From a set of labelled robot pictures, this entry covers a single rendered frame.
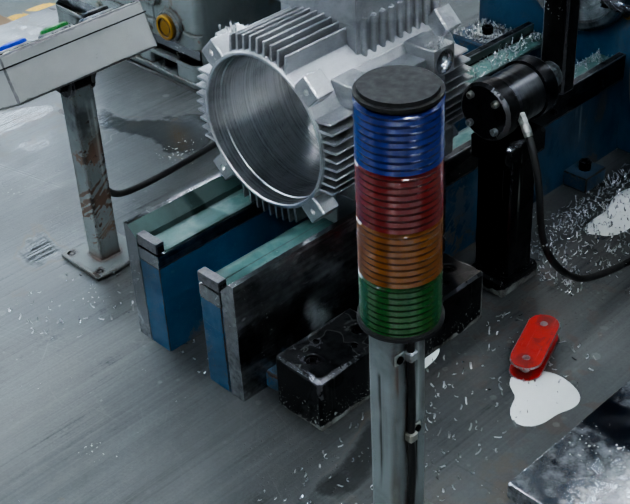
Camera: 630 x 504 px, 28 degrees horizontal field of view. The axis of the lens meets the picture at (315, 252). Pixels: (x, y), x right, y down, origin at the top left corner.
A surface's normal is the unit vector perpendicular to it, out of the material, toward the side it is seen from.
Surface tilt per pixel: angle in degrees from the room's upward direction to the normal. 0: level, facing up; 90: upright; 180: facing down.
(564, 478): 0
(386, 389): 90
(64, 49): 64
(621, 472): 0
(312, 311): 90
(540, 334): 0
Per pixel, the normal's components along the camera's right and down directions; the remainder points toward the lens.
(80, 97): 0.70, 0.38
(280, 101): 0.65, 0.06
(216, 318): -0.71, 0.43
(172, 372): -0.04, -0.82
